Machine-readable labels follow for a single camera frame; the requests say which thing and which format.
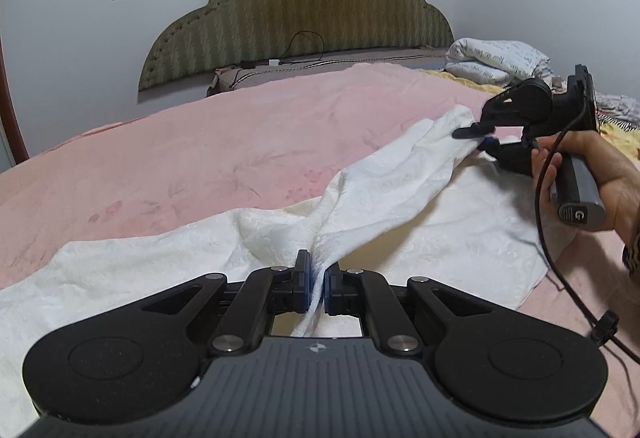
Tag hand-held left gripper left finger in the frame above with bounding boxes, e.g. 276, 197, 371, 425
132, 249, 314, 358

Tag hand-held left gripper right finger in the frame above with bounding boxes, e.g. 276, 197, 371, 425
324, 267, 502, 358

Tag olive padded headboard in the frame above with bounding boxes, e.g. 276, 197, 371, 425
137, 0, 456, 93

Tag person's right forearm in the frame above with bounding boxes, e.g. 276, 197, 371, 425
621, 228, 640, 277

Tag thin black charger cable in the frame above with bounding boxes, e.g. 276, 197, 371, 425
252, 30, 351, 68

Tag brown wooden door frame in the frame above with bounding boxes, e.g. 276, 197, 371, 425
0, 31, 30, 166

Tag striped cloth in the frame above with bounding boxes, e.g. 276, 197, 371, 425
594, 92, 640, 125

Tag person's right hand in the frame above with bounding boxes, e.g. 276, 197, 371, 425
530, 130, 640, 245

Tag pink floral blanket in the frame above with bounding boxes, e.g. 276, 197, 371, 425
0, 61, 640, 369

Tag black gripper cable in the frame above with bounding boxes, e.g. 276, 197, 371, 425
534, 96, 640, 361

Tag brown mattress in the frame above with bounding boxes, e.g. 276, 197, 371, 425
206, 46, 453, 98

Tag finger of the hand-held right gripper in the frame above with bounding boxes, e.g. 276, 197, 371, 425
476, 137, 539, 177
451, 121, 522, 140

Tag folded white printed quilt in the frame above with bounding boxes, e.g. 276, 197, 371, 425
444, 37, 554, 87

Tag white pants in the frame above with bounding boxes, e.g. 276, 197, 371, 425
0, 104, 548, 411

